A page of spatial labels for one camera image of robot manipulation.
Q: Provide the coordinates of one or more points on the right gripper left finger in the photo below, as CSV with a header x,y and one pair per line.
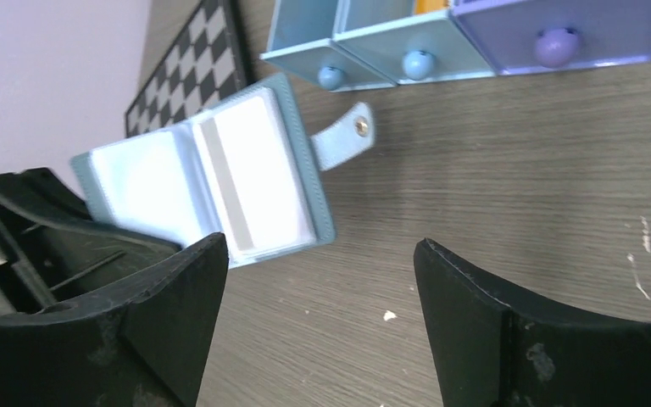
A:
x,y
140,341

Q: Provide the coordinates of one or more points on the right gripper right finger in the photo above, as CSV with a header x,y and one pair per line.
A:
x,y
495,343

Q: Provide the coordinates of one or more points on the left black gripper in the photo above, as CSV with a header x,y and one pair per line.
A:
x,y
51,249

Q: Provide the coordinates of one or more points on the orange card in tray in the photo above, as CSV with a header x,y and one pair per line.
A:
x,y
429,6

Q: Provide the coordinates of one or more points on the black white chessboard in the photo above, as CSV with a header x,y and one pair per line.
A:
x,y
206,63

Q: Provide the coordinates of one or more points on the blue compartment organizer tray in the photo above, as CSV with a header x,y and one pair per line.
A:
x,y
355,45

